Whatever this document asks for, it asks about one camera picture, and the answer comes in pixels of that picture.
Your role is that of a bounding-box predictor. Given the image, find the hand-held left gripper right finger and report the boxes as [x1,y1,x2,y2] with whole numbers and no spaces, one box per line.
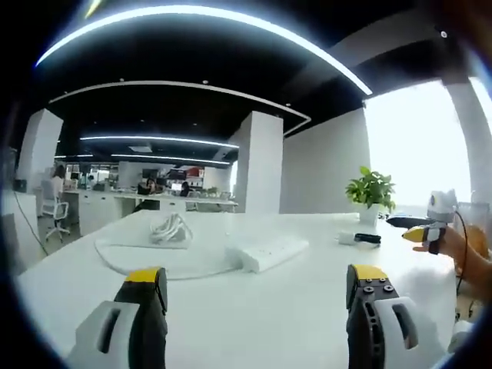
[345,263,420,369]

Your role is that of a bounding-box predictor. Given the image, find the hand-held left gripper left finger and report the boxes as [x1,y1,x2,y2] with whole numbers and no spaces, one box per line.
[67,266,169,369]

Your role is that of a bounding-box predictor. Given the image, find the small black white device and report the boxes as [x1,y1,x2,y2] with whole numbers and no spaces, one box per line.
[354,232,382,246]

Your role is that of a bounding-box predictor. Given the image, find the white charger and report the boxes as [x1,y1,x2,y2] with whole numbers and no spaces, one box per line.
[337,229,361,247]

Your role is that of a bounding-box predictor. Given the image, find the white power strip cable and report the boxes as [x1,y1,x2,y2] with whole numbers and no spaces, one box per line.
[94,212,247,281]

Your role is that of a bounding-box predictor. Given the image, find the white power strip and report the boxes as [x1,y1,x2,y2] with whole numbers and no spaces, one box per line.
[224,234,311,274]

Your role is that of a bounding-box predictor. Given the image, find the long white office desk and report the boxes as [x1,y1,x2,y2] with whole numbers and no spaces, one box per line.
[63,188,239,235]

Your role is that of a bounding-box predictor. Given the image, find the curved ceiling light strip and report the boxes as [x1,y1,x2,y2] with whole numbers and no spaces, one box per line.
[35,5,374,96]

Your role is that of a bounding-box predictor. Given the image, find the person's right hand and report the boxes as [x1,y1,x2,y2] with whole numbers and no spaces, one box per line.
[413,227,472,272]

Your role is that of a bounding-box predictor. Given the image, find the black flat object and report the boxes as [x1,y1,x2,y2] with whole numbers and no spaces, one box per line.
[384,215,428,228]

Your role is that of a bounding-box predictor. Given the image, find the yellow object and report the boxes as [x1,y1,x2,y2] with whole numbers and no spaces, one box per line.
[463,225,490,259]

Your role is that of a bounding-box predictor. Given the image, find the green potted plant white pot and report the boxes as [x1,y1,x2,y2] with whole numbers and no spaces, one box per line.
[344,165,397,226]

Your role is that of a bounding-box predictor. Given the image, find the white office chair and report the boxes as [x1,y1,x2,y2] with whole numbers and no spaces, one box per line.
[39,179,71,243]

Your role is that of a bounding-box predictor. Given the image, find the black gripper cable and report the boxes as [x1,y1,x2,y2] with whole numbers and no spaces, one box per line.
[454,206,469,295]

